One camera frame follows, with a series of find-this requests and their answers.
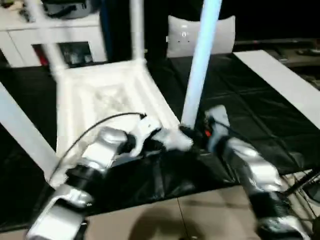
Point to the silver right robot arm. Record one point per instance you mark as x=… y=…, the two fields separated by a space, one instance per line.
x=255 y=175

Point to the black work mat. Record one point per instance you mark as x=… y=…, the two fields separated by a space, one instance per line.
x=235 y=100

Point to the white flat sheet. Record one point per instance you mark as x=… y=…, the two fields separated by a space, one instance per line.
x=280 y=80

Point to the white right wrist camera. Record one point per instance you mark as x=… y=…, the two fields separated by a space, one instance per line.
x=217 y=116

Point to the grey cushion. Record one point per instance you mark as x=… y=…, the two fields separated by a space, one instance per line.
x=220 y=35

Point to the black stand leg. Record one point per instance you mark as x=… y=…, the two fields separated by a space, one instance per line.
x=302 y=182

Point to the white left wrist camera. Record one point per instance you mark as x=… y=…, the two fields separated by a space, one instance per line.
x=147 y=129

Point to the dark grey bag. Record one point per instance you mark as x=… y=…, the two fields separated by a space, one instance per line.
x=70 y=7

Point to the white plastic table leg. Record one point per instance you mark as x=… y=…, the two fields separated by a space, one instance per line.
x=200 y=65
x=47 y=37
x=25 y=127
x=137 y=30

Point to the white cabinet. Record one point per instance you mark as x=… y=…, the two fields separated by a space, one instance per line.
x=30 y=35

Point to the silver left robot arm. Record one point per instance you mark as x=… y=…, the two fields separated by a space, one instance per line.
x=85 y=170

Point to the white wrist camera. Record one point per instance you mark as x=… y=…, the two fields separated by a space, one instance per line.
x=147 y=129
x=217 y=116

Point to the grey floor device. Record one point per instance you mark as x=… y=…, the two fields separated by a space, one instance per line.
x=315 y=190

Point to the white plastic table top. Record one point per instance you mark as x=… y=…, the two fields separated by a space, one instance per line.
x=100 y=95

